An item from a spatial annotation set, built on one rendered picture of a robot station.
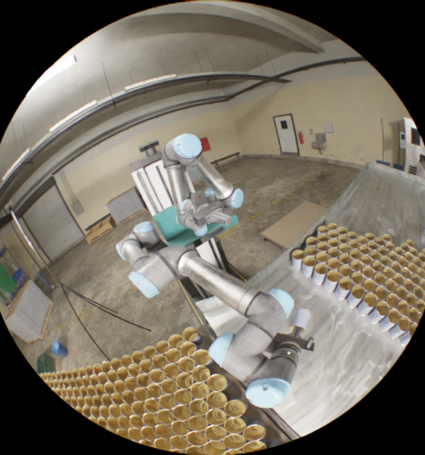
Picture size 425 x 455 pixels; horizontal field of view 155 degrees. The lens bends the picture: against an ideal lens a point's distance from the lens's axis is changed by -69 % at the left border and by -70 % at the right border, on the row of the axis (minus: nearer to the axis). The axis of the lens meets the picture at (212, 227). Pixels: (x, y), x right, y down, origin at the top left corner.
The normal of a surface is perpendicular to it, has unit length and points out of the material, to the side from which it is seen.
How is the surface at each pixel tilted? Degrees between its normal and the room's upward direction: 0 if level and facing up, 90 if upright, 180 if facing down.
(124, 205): 89
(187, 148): 83
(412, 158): 90
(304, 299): 0
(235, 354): 10
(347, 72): 90
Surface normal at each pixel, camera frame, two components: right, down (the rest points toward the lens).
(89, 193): 0.45, 0.35
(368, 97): -0.84, 0.48
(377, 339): -0.30, -0.80
